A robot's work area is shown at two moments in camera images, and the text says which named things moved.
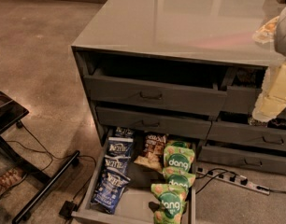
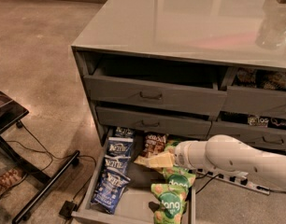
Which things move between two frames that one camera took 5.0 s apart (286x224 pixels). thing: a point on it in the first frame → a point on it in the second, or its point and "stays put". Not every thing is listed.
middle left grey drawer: x=145 y=121 stays put
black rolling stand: x=7 y=112 stays put
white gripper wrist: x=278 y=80 → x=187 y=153
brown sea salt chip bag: x=152 y=150 stays put
